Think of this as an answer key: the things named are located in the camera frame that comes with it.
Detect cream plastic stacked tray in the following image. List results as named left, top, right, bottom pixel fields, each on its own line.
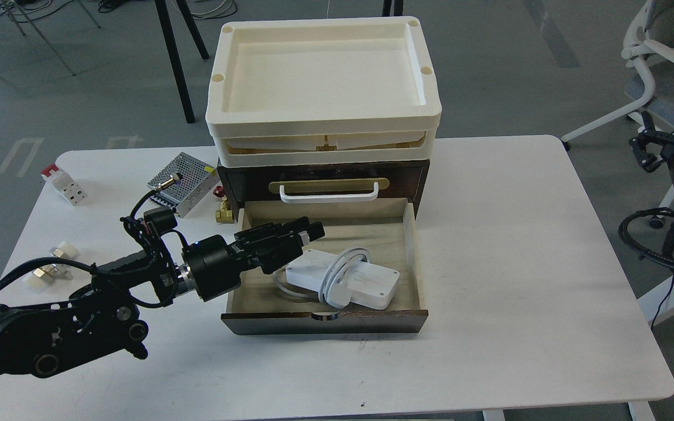
left=206, top=16, right=442, bottom=168

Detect white drawer handle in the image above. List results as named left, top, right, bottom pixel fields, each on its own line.
left=279, top=182, right=380, bottom=203

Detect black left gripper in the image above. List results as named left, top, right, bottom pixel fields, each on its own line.
left=182, top=217, right=325, bottom=302

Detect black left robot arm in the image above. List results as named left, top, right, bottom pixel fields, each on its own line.
left=0, top=208, right=325, bottom=378

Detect white charger with cable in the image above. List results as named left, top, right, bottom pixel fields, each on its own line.
left=272, top=246, right=400, bottom=310

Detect open wooden drawer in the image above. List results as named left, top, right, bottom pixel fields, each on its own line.
left=221, top=199, right=429, bottom=335

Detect brass valve with red knob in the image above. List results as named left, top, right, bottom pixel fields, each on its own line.
left=213, top=185, right=235, bottom=224

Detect black table legs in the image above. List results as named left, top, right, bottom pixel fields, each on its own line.
left=153, top=0, right=210, bottom=124

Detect white circuit breaker block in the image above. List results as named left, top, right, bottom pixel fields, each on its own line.
left=40, top=163, right=87, bottom=206

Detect metal mesh power supply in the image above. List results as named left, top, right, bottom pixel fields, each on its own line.
left=147, top=152, right=220, bottom=218

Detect metal chair legs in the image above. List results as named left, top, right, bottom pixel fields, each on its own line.
left=0, top=1, right=103, bottom=77

